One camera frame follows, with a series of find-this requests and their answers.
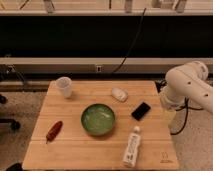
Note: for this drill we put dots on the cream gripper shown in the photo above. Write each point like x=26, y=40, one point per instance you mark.
x=169, y=115

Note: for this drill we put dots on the red chili pepper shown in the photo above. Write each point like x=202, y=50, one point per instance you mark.
x=53, y=132

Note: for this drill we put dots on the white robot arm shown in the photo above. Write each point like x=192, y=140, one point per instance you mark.
x=186, y=81

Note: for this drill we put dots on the black smartphone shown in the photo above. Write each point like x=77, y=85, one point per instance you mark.
x=140, y=111

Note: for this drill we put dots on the white plastic bottle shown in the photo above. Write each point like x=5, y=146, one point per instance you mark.
x=131, y=151

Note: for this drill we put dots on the white computer mouse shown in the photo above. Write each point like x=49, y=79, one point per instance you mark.
x=119, y=94

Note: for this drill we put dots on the green bowl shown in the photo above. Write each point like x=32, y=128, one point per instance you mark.
x=98, y=119

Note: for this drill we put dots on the clear plastic cup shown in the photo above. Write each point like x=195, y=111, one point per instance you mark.
x=64, y=85

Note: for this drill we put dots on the white wall outlet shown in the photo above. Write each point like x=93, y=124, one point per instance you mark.
x=99, y=69

